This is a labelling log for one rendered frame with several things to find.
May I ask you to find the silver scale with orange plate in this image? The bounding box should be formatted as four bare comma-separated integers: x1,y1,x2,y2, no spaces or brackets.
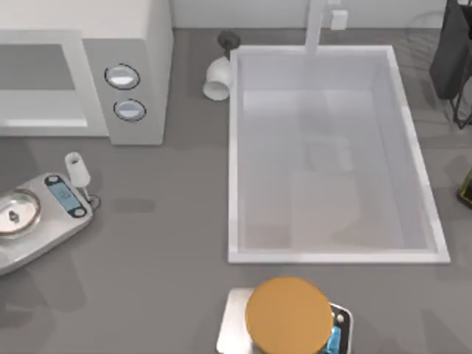
215,277,354,354

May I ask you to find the silver kitchen scale with bowl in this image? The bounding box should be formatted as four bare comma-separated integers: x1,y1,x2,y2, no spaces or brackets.
0,172,94,276

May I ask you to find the white goblet with black base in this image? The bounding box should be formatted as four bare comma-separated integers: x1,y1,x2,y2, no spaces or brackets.
203,29,241,101

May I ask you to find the pale microwave oven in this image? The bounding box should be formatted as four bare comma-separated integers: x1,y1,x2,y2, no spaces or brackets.
0,0,176,146

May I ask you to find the black wire rack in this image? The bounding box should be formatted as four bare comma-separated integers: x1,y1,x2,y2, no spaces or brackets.
428,0,472,130

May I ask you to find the tall white tap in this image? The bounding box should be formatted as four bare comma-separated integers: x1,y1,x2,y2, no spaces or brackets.
303,0,349,58

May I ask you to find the white sink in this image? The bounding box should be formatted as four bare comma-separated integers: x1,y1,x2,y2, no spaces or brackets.
226,45,451,265

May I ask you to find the large round microwave knob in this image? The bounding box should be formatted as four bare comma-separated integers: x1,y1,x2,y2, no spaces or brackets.
104,63,142,91

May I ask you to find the small round microwave knob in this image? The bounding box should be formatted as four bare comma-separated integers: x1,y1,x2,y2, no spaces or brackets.
112,98,147,122

